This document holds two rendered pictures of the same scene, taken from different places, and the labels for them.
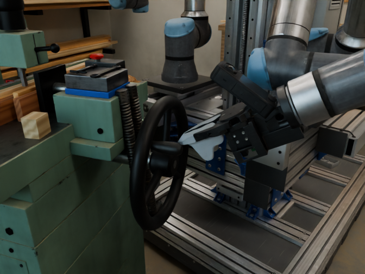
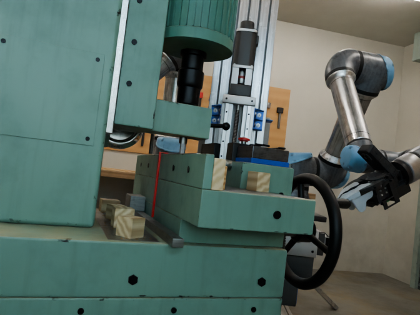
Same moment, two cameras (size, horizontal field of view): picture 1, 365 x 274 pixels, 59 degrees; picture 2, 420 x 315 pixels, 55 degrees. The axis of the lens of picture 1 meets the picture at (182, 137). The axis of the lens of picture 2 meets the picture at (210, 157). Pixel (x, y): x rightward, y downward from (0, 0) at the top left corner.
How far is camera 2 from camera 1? 91 cm
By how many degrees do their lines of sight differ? 46
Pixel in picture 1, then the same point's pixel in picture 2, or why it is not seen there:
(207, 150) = (362, 203)
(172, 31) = (172, 146)
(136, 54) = not seen: outside the picture
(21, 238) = (271, 289)
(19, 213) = (280, 255)
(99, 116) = (282, 182)
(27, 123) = (263, 177)
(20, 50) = (208, 122)
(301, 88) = (412, 159)
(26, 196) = (277, 240)
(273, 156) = (307, 245)
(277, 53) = not seen: hidden behind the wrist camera
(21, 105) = not seen: hidden behind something
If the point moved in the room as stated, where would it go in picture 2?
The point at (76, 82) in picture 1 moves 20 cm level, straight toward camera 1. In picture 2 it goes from (263, 153) to (352, 160)
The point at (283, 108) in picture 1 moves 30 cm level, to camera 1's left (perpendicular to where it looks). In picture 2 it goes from (407, 170) to (340, 157)
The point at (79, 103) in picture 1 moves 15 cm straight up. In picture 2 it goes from (267, 170) to (274, 105)
